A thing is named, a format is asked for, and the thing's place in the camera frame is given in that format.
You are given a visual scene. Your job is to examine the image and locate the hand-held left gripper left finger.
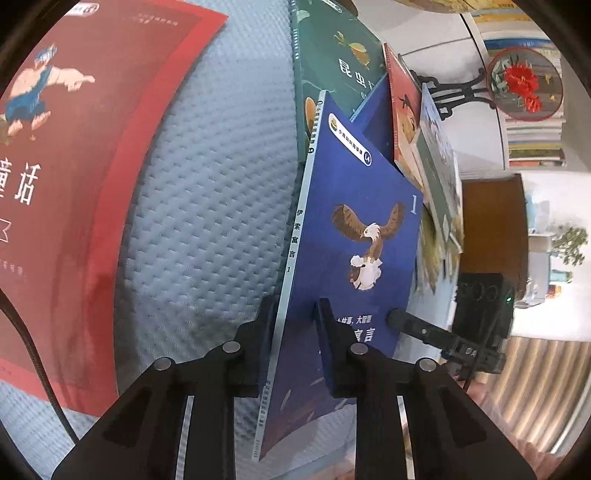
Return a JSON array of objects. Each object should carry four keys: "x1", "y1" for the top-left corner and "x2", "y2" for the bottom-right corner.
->
[{"x1": 51, "y1": 296, "x2": 282, "y2": 480}]

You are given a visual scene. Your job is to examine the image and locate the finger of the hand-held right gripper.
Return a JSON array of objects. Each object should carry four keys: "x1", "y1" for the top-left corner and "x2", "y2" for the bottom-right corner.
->
[{"x1": 386, "y1": 308, "x2": 462, "y2": 359}]

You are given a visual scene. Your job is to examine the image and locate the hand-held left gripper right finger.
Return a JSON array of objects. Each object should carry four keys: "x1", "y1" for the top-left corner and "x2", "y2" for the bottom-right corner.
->
[{"x1": 314, "y1": 298, "x2": 539, "y2": 480}]

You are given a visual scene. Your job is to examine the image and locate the blue book with eagle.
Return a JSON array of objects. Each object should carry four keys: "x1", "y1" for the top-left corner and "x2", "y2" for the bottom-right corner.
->
[{"x1": 252, "y1": 90, "x2": 426, "y2": 476}]

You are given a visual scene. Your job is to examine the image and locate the red book with poet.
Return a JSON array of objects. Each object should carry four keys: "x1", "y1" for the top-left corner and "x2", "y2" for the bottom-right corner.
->
[{"x1": 382, "y1": 43, "x2": 424, "y2": 185}]

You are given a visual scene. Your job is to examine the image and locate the rows of shelved books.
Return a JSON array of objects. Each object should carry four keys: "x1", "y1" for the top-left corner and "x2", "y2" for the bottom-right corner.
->
[{"x1": 475, "y1": 11, "x2": 568, "y2": 168}]

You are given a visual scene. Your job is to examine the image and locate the brown wooden furniture panel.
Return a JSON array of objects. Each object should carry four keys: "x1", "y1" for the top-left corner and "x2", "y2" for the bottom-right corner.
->
[{"x1": 462, "y1": 173, "x2": 529, "y2": 278}]

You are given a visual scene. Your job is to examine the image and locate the small green plant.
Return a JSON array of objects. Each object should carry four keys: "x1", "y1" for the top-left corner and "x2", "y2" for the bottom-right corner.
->
[{"x1": 551, "y1": 224, "x2": 588, "y2": 268}]

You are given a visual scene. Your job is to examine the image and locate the white bookshelf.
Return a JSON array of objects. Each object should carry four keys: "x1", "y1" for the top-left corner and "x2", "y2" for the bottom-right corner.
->
[{"x1": 459, "y1": 9, "x2": 571, "y2": 178}]

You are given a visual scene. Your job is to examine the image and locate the light blue quilted mat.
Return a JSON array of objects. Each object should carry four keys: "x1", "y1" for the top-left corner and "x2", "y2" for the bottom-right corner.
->
[{"x1": 0, "y1": 0, "x2": 324, "y2": 480}]

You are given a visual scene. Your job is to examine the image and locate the white book with rabbits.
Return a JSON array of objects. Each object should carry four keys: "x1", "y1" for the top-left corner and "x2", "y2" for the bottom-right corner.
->
[{"x1": 417, "y1": 82, "x2": 465, "y2": 254}]

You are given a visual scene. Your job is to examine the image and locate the black carved fan stand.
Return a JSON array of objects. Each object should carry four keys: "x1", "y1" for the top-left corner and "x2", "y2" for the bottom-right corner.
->
[{"x1": 409, "y1": 67, "x2": 497, "y2": 121}]

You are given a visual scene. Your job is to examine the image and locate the round embroidered flower fan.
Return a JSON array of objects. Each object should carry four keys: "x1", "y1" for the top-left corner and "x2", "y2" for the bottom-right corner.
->
[{"x1": 485, "y1": 46, "x2": 565, "y2": 123}]

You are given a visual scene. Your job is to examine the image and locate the red book with boy figure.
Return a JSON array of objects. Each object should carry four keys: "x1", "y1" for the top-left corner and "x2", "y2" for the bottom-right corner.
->
[{"x1": 0, "y1": 0, "x2": 229, "y2": 416}]

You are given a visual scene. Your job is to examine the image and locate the teal insect book with tulip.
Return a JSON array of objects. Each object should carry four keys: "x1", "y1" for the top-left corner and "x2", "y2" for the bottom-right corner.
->
[{"x1": 291, "y1": 0, "x2": 389, "y2": 164}]

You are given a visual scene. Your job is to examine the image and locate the thick black cable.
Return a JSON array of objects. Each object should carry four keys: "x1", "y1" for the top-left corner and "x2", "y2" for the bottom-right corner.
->
[{"x1": 0, "y1": 295, "x2": 80, "y2": 444}]

